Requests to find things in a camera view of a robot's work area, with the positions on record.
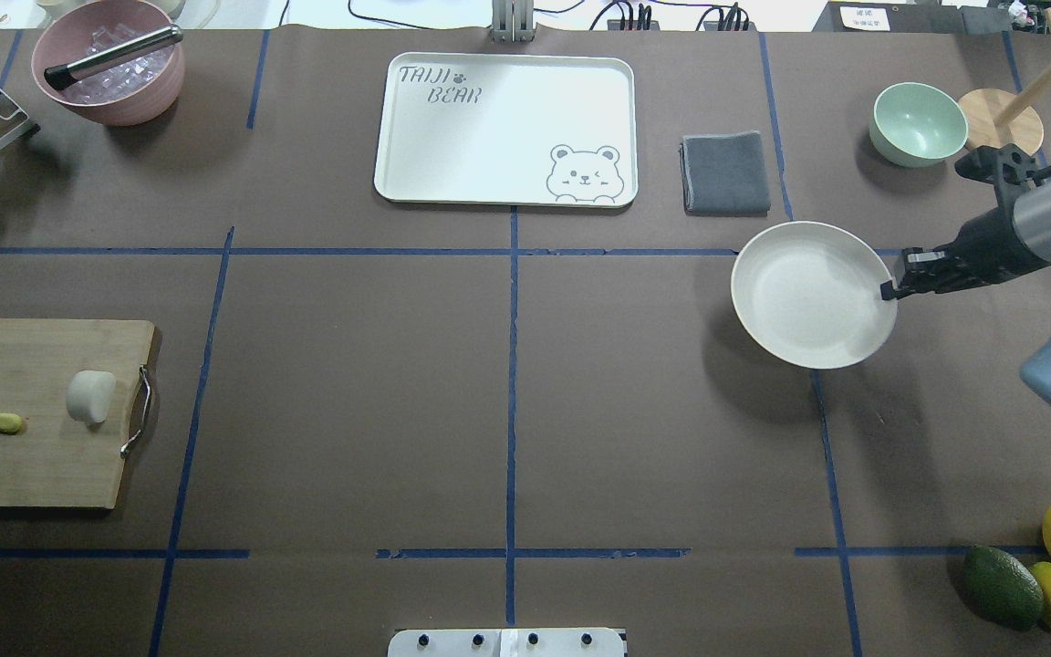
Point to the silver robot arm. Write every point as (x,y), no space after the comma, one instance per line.
(1033,225)

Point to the wooden mug tree stand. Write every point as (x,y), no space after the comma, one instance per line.
(998,118)

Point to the aluminium frame post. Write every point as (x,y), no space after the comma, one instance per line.
(513,21)

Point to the bamboo cutting board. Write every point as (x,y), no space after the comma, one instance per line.
(57,461)

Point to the green avocado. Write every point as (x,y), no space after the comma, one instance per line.
(1001,588)

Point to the mint green bowl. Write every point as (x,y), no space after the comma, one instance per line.
(913,125)

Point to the white bear tray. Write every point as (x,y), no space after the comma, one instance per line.
(508,129)

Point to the grey folded cloth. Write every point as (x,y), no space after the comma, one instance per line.
(724,175)

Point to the cream round plate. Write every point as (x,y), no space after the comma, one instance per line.
(810,294)

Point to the black box with label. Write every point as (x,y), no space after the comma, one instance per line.
(926,18)

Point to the pink bowl with ice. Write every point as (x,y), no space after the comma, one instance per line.
(127,94)

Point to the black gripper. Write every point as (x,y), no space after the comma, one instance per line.
(982,245)

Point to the white steamed bun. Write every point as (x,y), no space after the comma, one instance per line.
(88,396)

